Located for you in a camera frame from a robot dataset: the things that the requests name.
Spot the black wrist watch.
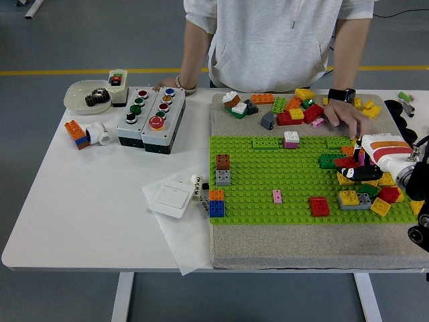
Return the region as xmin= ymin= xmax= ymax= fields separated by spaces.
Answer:
xmin=327 ymin=87 xmax=357 ymax=103

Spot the white and pink brick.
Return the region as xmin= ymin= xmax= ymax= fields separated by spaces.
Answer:
xmin=283 ymin=130 xmax=300 ymax=150

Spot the cream two-button switch box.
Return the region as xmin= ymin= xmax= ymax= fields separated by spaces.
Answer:
xmin=105 ymin=69 xmax=129 ymax=108

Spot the grey emergency-stop control box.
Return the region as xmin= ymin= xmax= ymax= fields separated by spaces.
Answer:
xmin=140 ymin=87 xmax=186 ymax=155

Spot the brown brick white top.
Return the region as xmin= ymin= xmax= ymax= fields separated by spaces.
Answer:
xmin=223 ymin=91 xmax=241 ymax=109

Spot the person's left hand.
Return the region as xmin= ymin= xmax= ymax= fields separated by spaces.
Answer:
xmin=323 ymin=99 xmax=373 ymax=140

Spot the blue toy brick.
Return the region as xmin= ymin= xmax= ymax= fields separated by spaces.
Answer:
xmin=208 ymin=199 xmax=226 ymax=218

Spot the white labelled tube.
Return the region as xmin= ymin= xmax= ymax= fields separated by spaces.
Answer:
xmin=189 ymin=174 xmax=204 ymax=202

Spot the long red toy brick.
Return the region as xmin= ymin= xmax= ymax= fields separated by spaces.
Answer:
xmin=302 ymin=103 xmax=325 ymax=124

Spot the brown toy brick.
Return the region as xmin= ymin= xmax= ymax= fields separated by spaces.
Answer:
xmin=215 ymin=153 xmax=231 ymax=171

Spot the black metal gear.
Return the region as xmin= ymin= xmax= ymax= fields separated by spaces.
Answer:
xmin=84 ymin=88 xmax=111 ymax=108

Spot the black floor cable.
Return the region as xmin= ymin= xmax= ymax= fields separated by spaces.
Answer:
xmin=372 ymin=6 xmax=429 ymax=18

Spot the flat lime green brick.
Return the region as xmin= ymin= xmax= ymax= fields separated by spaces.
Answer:
xmin=324 ymin=136 xmax=353 ymax=150
xmin=251 ymin=136 xmax=280 ymax=150

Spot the white and green brick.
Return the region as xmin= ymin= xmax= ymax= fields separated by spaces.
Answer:
xmin=225 ymin=102 xmax=251 ymax=120

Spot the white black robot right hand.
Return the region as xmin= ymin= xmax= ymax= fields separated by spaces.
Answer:
xmin=336 ymin=133 xmax=416 ymax=184

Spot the translucent paper sheet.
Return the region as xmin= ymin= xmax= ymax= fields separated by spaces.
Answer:
xmin=141 ymin=166 xmax=215 ymax=276

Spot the grey four-button control box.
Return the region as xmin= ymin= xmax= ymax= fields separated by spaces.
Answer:
xmin=115 ymin=87 xmax=158 ymax=148

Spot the long dark green brick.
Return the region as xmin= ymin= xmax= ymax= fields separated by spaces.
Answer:
xmin=318 ymin=153 xmax=349 ymax=169

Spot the white wall switch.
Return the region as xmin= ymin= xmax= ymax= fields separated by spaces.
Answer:
xmin=147 ymin=183 xmax=195 ymax=221

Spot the white table leg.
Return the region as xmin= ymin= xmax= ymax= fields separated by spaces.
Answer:
xmin=354 ymin=272 xmax=383 ymax=322
xmin=110 ymin=272 xmax=135 ymax=322

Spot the beaded bracelet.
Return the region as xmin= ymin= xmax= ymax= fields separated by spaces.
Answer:
xmin=174 ymin=74 xmax=198 ymax=95

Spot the person's right hand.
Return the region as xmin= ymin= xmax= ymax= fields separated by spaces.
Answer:
xmin=152 ymin=77 xmax=184 ymax=92

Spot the white pipe tee fitting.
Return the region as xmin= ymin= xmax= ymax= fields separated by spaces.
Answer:
xmin=83 ymin=121 xmax=113 ymax=146

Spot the person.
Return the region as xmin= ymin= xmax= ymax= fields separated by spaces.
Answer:
xmin=183 ymin=0 xmax=375 ymax=94

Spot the white shallow bowl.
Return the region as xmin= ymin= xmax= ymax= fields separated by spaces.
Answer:
xmin=63 ymin=79 xmax=112 ymax=116

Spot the white table foot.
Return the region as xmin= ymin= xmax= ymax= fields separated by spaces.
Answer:
xmin=15 ymin=0 xmax=44 ymax=19

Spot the long grey toy brick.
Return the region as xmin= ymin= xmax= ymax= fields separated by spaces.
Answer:
xmin=336 ymin=191 xmax=373 ymax=211

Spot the grey-brown mat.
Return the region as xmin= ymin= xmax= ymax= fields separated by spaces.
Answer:
xmin=209 ymin=92 xmax=429 ymax=270

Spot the lime green toy brick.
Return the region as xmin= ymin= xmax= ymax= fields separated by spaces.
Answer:
xmin=270 ymin=96 xmax=288 ymax=115

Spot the green toy baseplate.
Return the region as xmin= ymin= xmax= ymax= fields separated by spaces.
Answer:
xmin=208 ymin=135 xmax=429 ymax=225

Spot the orange blue brown brick stack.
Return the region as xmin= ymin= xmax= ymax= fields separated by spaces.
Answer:
xmin=64 ymin=119 xmax=90 ymax=151

